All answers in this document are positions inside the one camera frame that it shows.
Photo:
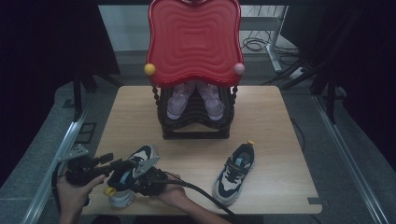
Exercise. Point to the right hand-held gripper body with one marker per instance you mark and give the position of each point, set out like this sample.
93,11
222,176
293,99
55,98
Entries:
149,183

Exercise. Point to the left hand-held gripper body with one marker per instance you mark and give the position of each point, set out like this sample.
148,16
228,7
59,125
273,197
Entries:
82,169

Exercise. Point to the navy and beige sneaker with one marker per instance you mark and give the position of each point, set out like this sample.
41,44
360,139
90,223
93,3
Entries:
230,183
144,153

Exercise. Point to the purple sandal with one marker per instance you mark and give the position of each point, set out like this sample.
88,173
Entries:
213,102
179,102

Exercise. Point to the red and black shoe rack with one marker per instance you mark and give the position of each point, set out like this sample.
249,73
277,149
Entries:
194,40

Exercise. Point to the person's right hand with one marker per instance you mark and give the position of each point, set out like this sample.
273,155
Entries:
174,194

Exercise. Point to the person's left hand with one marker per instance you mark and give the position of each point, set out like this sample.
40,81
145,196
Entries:
73,197

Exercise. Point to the black metal stand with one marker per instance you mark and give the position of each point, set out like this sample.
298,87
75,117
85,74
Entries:
77,99

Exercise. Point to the black curtain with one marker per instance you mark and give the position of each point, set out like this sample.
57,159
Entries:
367,46
46,46

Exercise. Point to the white power strip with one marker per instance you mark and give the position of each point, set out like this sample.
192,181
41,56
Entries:
297,73

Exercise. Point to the black tripod stand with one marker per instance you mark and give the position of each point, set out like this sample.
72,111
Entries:
331,102

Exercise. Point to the metal floor rail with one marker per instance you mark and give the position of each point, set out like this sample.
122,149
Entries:
348,155
74,129

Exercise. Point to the grey table corner bracket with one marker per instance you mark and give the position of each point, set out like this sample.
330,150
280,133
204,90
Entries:
315,201

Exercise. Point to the white metal desk frame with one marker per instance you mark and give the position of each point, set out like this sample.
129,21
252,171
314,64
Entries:
277,37

